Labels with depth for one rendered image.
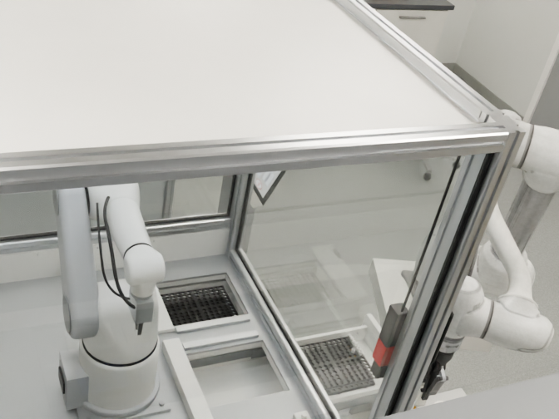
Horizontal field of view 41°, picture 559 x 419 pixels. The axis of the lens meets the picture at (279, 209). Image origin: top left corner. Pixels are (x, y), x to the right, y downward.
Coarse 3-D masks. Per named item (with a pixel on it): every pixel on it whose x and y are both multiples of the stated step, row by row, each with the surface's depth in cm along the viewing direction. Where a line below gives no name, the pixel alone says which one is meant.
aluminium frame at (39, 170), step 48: (336, 0) 173; (480, 96) 136; (144, 144) 102; (192, 144) 105; (240, 144) 107; (288, 144) 109; (336, 144) 112; (384, 144) 116; (432, 144) 120; (480, 144) 125; (0, 192) 94; (480, 192) 134; (480, 240) 140; (432, 336) 153
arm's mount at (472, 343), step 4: (464, 340) 260; (468, 340) 261; (472, 340) 261; (476, 340) 261; (480, 340) 261; (484, 340) 261; (464, 344) 262; (468, 344) 262; (472, 344) 262; (476, 344) 262; (480, 344) 262; (484, 344) 262; (488, 344) 262; (460, 348) 263; (464, 348) 263; (468, 348) 263; (472, 348) 263; (476, 348) 263; (480, 348) 263; (484, 348) 263; (488, 348) 264
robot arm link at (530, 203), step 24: (552, 144) 209; (528, 168) 214; (552, 168) 210; (528, 192) 224; (552, 192) 219; (528, 216) 231; (528, 240) 242; (480, 264) 256; (528, 264) 257; (504, 288) 257
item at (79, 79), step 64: (0, 0) 139; (64, 0) 145; (128, 0) 151; (192, 0) 157; (256, 0) 164; (320, 0) 171; (0, 64) 119; (64, 64) 123; (128, 64) 127; (192, 64) 131; (256, 64) 136; (320, 64) 141; (384, 64) 147; (0, 128) 104; (64, 128) 107; (128, 128) 110; (192, 128) 113; (256, 128) 117; (320, 128) 120; (384, 128) 124
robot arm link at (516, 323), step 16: (496, 208) 204; (496, 224) 201; (496, 240) 200; (512, 240) 199; (512, 256) 197; (512, 272) 196; (528, 272) 196; (512, 288) 193; (528, 288) 192; (496, 304) 188; (512, 304) 187; (528, 304) 188; (496, 320) 186; (512, 320) 185; (528, 320) 185; (544, 320) 186; (496, 336) 186; (512, 336) 185; (528, 336) 184; (544, 336) 185; (528, 352) 189
